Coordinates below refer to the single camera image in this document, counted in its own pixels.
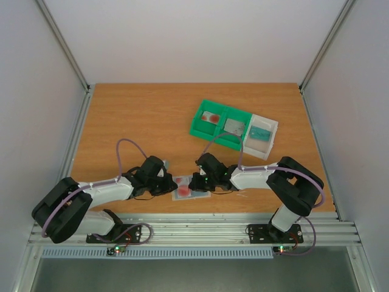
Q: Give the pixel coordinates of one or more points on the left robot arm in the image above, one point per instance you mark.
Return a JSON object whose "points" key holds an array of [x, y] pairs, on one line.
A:
{"points": [[67, 209]]}

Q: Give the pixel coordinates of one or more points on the left aluminium frame post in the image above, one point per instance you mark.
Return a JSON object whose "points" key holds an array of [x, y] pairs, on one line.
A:
{"points": [[44, 9]]}

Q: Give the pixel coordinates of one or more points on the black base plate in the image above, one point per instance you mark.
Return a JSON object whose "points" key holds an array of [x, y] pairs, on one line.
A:
{"points": [[266, 233], [124, 233]]}

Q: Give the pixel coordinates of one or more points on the small circuit board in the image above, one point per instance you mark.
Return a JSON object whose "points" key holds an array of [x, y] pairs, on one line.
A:
{"points": [[283, 249], [113, 251]]}

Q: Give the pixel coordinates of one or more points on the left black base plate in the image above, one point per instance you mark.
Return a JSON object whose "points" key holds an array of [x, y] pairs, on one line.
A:
{"points": [[124, 233]]}

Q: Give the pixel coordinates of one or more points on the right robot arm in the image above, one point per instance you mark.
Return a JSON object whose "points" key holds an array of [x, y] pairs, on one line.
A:
{"points": [[299, 190]]}

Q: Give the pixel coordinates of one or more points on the right aluminium frame post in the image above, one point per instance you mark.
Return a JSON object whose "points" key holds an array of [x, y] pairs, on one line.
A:
{"points": [[327, 42]]}

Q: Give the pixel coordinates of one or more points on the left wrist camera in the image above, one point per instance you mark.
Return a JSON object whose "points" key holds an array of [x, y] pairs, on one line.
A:
{"points": [[166, 165]]}

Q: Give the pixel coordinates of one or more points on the beige leather card holder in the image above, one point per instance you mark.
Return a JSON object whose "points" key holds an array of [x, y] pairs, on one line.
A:
{"points": [[194, 195]]}

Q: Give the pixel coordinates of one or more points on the grey card in bin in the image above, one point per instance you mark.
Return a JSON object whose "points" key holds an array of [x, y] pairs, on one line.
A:
{"points": [[234, 126]]}

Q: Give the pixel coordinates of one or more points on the green two-compartment bin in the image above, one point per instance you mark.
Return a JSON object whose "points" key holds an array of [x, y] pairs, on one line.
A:
{"points": [[208, 131]]}

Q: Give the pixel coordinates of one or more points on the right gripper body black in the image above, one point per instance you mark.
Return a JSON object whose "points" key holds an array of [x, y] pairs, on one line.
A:
{"points": [[197, 182]]}

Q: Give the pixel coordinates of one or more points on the aluminium frame post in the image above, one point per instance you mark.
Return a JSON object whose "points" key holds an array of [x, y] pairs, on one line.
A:
{"points": [[44, 9], [327, 42]]}

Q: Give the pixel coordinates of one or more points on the card with red circles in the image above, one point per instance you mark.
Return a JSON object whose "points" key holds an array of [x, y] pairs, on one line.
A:
{"points": [[210, 117]]}

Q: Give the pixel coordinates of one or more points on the aluminium front rail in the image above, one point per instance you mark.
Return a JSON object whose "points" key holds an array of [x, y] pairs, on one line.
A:
{"points": [[228, 229]]}

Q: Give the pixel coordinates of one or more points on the right small circuit board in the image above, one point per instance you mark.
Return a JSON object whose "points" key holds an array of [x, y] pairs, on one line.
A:
{"points": [[283, 249]]}

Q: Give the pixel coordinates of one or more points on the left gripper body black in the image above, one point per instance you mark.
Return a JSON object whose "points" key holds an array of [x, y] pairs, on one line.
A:
{"points": [[157, 188]]}

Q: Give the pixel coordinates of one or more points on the slotted grey cable duct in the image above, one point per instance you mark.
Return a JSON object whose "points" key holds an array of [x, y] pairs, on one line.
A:
{"points": [[159, 253]]}

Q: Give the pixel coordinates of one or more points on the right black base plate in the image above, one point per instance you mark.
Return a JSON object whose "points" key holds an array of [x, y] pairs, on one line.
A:
{"points": [[266, 233]]}

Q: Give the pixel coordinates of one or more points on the white translucent bin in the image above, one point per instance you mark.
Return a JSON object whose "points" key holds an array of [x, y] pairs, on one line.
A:
{"points": [[256, 148]]}

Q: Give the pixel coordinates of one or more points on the left small circuit board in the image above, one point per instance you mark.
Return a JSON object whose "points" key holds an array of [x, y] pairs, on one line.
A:
{"points": [[113, 251]]}

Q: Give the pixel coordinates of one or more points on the teal credit card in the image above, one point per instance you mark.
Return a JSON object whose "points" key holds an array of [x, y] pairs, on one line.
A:
{"points": [[259, 134]]}

